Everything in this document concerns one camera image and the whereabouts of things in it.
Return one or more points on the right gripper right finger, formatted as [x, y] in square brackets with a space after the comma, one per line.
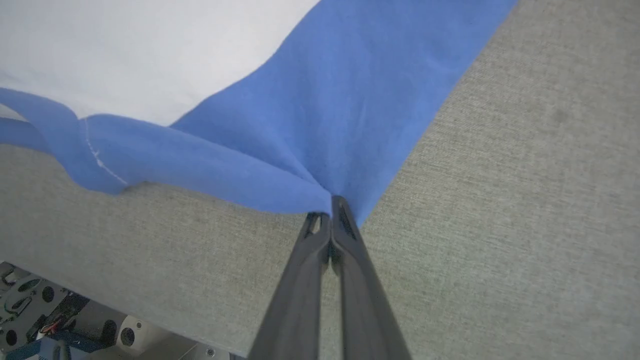
[365, 310]

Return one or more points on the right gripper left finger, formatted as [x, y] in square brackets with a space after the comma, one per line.
[300, 300]

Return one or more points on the blue and white garment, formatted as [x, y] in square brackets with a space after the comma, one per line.
[350, 100]

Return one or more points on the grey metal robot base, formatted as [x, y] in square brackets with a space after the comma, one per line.
[30, 310]

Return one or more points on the grey fabric sofa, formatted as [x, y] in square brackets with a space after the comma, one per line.
[525, 200]

